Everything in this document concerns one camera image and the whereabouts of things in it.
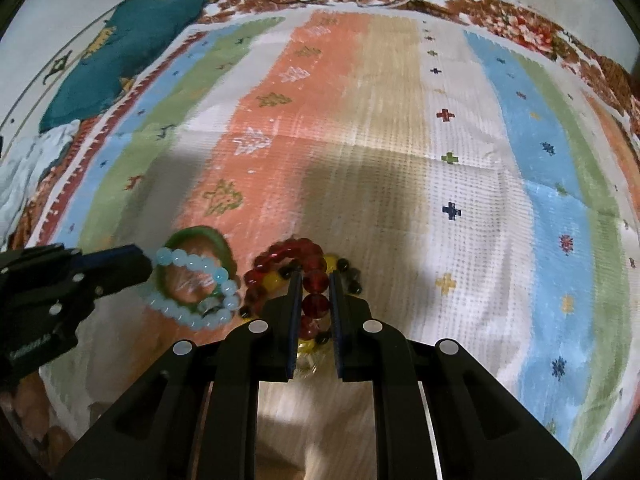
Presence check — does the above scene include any yellow black bead bracelet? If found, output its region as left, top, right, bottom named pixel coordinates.
left=238, top=253, right=364, bottom=351

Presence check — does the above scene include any striped colourful mat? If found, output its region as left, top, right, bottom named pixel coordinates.
left=30, top=10, right=639, bottom=474

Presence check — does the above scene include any floral brown bedsheet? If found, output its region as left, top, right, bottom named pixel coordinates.
left=1, top=0, right=639, bottom=247

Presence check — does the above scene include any green jade bangle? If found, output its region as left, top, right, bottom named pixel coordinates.
left=155, top=226, right=238, bottom=311

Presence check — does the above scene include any teal quilted pillow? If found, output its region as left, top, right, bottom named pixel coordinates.
left=39, top=0, right=206, bottom=132

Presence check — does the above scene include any person's left hand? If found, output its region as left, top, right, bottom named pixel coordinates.
left=1, top=373, right=75, bottom=474

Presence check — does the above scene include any white crumpled cloth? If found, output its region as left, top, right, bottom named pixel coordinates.
left=1, top=119, right=80, bottom=248

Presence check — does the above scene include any gold ring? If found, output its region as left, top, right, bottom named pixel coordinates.
left=294, top=343, right=327, bottom=376

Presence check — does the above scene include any red bead bracelet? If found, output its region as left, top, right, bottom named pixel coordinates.
left=243, top=237, right=331, bottom=340

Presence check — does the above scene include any light blue bead bracelet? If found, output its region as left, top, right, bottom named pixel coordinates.
left=142, top=246, right=242, bottom=331

